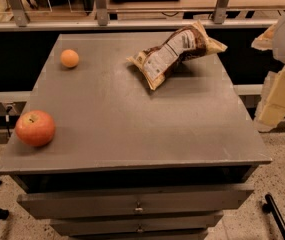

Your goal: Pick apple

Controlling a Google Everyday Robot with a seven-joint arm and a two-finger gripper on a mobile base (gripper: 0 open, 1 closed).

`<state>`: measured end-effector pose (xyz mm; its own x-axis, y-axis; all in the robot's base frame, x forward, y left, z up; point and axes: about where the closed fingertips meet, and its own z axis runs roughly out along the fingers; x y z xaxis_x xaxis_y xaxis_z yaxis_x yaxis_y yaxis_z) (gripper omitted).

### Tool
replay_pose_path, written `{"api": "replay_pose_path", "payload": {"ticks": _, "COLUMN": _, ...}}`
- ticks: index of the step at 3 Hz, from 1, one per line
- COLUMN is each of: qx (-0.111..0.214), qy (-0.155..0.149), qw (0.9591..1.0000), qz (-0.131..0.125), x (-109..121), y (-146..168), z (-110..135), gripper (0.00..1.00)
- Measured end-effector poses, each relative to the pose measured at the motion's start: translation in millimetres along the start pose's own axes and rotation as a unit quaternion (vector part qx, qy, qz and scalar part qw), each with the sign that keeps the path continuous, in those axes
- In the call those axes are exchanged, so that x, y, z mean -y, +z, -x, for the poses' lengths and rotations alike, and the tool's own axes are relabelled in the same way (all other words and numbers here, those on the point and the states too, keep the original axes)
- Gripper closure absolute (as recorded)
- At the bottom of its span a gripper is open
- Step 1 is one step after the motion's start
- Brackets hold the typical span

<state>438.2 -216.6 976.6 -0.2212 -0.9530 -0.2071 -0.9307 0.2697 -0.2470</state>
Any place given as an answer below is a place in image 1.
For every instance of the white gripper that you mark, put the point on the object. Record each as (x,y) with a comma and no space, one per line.
(271,102)

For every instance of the red apple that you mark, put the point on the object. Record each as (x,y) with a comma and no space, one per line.
(35,128)

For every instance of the crumpled chip bag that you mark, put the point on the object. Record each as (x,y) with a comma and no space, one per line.
(187,43)

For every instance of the black bar right floor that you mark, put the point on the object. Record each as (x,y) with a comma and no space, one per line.
(269,206)

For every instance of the upper grey drawer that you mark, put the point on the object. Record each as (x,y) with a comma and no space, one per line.
(135,201)

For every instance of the grey drawer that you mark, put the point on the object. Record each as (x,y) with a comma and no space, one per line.
(135,201)
(136,223)

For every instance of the orange fruit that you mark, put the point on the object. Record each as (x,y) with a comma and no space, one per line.
(69,58)

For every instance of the lower grey drawer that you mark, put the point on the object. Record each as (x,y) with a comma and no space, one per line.
(136,223)

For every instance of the metal railing with posts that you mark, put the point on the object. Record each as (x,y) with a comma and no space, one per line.
(68,15)

